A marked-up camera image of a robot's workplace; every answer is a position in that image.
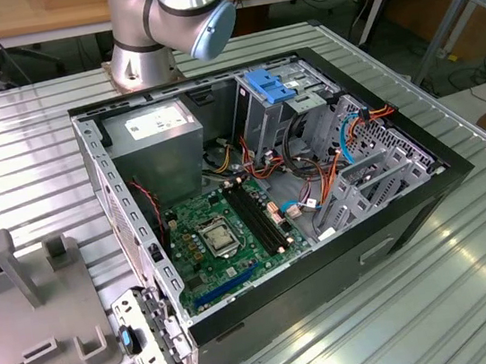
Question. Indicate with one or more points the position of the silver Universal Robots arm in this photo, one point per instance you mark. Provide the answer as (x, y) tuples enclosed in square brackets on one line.
[(140, 65)]

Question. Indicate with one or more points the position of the grey metal disk bay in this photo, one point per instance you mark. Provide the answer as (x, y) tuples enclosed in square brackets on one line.
[(382, 140)]

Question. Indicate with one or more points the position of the black RAM slot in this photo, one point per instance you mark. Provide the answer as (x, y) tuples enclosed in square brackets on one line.
[(264, 214), (259, 217), (253, 219), (248, 221)]

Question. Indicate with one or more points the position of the silver CPU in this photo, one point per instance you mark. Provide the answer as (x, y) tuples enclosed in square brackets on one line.
[(219, 239)]

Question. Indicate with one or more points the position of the grey metal drive cage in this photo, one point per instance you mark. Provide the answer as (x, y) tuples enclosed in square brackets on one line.
[(257, 121)]

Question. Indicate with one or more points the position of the metal CPU socket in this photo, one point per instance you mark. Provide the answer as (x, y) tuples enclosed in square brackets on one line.
[(201, 235)]

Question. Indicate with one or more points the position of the grey power supply unit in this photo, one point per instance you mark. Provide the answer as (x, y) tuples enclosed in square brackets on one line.
[(164, 166)]

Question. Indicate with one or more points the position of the green motherboard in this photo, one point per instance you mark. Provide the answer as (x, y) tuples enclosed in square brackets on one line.
[(238, 275)]

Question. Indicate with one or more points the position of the blue plastic drive latch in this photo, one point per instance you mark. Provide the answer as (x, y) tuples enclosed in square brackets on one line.
[(278, 93)]

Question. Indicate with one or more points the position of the black case fan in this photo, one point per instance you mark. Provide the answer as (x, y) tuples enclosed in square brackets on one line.
[(155, 221)]

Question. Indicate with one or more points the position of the white paper label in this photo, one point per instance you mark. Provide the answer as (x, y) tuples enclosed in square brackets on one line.
[(327, 234)]

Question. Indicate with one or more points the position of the blue expansion slot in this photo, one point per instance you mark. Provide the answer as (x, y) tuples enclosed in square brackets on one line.
[(226, 286)]

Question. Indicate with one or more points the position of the black open PC case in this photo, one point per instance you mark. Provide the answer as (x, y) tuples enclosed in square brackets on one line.
[(319, 275)]

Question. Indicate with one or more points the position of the black blue retainer latch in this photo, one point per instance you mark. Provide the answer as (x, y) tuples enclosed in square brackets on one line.
[(128, 340)]

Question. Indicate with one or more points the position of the grey parts rack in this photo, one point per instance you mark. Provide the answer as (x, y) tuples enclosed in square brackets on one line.
[(39, 310)]

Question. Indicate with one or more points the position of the black office chair base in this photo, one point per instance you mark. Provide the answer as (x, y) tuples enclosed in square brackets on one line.
[(32, 55)]

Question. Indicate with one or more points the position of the grey slot bracket retainer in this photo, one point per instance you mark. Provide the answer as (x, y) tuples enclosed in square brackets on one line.
[(127, 307)]

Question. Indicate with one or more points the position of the aluminium frame table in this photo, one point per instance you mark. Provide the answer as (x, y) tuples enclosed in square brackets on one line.
[(443, 32)]

